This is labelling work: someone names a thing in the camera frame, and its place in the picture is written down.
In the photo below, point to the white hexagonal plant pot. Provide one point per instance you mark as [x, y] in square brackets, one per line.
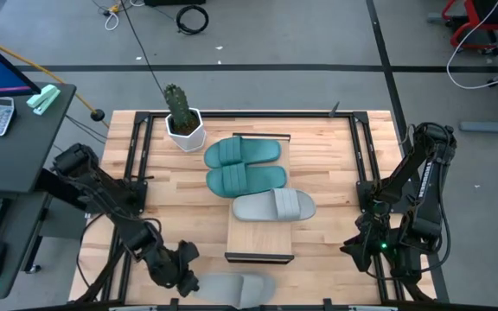
[188, 141]

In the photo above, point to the green cactus plant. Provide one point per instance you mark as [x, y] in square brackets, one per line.
[177, 103]

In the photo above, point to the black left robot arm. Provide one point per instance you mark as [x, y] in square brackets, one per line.
[102, 190]

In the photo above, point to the black aluminium rig frame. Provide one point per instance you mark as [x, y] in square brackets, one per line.
[253, 114]

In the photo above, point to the grey rubber slide slipper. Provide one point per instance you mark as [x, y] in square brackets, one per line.
[253, 207]
[240, 289]

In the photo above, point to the grey lower desk surface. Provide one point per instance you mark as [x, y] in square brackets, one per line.
[15, 259]

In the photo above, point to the wooden shelf with black legs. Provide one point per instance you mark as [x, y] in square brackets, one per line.
[259, 237]

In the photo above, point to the mint green stapler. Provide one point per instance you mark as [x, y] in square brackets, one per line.
[43, 98]

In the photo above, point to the grey stand base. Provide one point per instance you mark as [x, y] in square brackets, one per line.
[491, 126]

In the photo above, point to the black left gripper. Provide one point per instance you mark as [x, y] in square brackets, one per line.
[167, 268]

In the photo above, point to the black desk top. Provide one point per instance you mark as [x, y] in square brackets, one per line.
[24, 151]

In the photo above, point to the red and black cart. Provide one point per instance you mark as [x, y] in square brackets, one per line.
[493, 10]

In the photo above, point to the black round floor foot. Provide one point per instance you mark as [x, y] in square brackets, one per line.
[97, 115]

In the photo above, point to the teal rubber slide slipper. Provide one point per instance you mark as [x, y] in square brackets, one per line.
[257, 179]
[253, 150]

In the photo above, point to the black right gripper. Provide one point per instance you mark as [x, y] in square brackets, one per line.
[383, 237]

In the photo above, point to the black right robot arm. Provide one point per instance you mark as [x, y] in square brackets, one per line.
[430, 173]

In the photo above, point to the black box on floor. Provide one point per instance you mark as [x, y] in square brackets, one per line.
[175, 2]

